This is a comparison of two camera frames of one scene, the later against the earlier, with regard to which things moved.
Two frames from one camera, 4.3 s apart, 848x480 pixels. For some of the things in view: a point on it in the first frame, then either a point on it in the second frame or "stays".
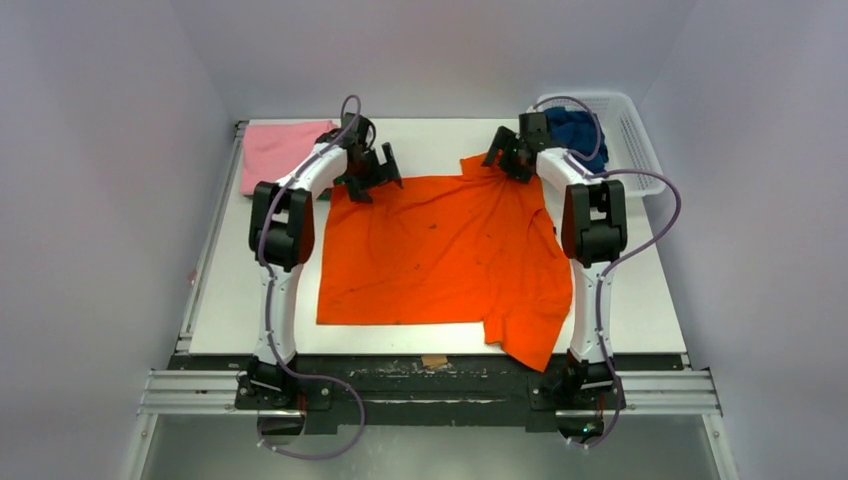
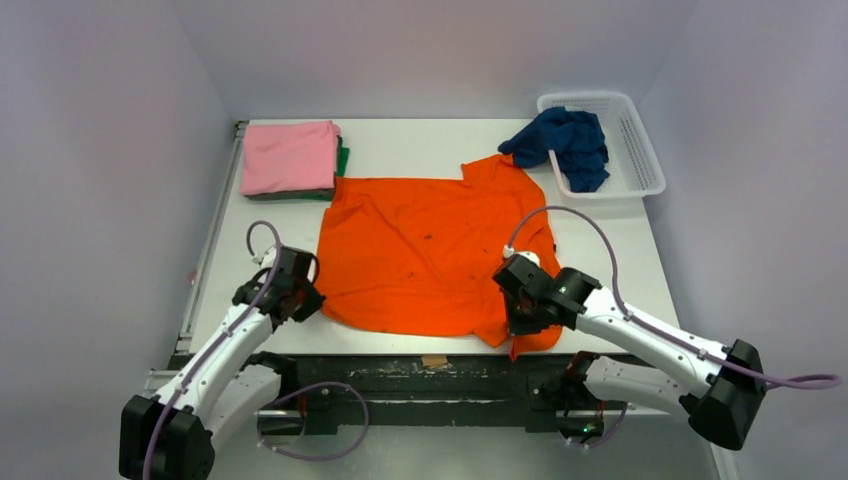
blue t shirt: (576, 130) stays
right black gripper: (508, 155) -> (520, 316)
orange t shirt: (474, 247) stays
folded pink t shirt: (268, 146) stays
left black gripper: (383, 174) -> (313, 302)
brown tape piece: (434, 361) stays
